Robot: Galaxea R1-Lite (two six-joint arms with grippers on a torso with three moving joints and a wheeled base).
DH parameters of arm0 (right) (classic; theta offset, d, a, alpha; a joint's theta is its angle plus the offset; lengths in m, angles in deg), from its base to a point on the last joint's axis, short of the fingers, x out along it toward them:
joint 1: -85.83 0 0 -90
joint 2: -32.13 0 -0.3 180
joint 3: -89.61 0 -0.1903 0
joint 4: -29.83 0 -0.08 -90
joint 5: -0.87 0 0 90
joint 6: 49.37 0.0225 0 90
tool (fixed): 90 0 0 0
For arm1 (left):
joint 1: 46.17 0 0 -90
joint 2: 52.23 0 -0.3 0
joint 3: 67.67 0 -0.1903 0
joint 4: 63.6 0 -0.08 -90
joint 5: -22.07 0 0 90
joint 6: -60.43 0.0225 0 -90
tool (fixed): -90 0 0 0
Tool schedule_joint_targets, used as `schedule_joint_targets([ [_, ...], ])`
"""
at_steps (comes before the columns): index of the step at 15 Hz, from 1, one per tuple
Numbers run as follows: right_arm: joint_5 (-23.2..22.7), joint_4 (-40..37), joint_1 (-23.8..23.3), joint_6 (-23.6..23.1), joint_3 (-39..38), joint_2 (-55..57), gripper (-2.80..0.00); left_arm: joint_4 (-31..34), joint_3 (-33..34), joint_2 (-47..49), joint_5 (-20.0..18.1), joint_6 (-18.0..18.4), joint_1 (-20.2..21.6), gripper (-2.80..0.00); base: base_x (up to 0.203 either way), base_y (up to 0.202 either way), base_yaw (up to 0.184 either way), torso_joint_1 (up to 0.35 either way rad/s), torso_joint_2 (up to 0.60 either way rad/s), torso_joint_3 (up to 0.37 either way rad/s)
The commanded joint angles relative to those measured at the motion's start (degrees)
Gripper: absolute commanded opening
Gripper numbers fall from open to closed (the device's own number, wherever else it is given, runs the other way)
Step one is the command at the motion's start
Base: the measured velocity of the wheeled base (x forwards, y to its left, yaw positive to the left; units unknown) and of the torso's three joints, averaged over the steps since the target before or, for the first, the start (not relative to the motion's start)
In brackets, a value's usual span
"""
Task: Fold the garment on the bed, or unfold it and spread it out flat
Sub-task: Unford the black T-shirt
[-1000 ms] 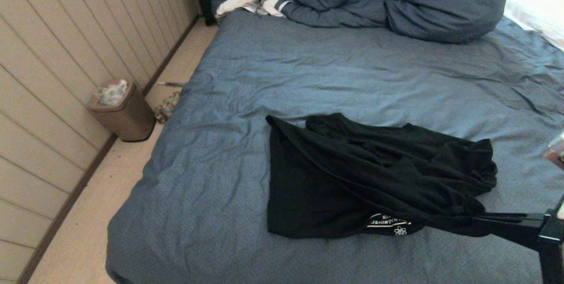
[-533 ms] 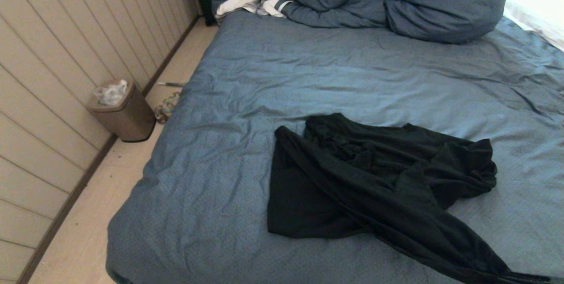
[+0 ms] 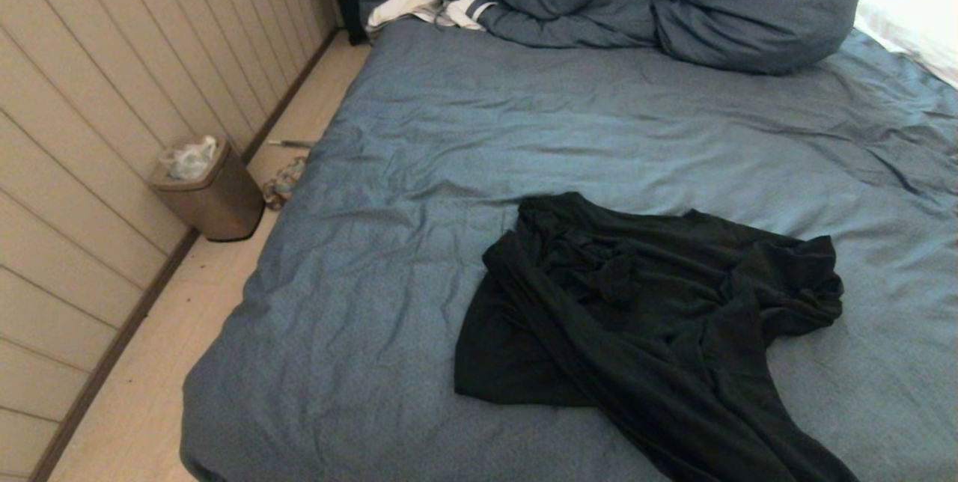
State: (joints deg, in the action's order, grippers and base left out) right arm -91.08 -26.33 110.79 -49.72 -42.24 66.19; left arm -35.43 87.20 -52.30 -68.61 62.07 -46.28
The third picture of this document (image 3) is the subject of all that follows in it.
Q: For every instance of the black moon print T-shirt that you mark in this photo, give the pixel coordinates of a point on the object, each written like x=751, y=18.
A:
x=644, y=317

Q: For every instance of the blue bed sheet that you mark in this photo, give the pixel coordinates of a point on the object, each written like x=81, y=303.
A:
x=599, y=115

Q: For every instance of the patterned item on floor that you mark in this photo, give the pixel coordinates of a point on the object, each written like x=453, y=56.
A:
x=284, y=182

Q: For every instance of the thin grey rod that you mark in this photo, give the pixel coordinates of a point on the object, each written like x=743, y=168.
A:
x=292, y=144

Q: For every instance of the white garment with blue stripes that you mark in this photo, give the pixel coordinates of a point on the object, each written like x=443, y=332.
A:
x=408, y=3

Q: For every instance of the brown trash bin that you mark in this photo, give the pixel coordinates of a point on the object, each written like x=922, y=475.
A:
x=221, y=205

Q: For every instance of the clear plastic bin liner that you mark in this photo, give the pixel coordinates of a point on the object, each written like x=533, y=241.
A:
x=191, y=158

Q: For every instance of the white pillow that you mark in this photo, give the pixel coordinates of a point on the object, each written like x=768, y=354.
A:
x=917, y=29

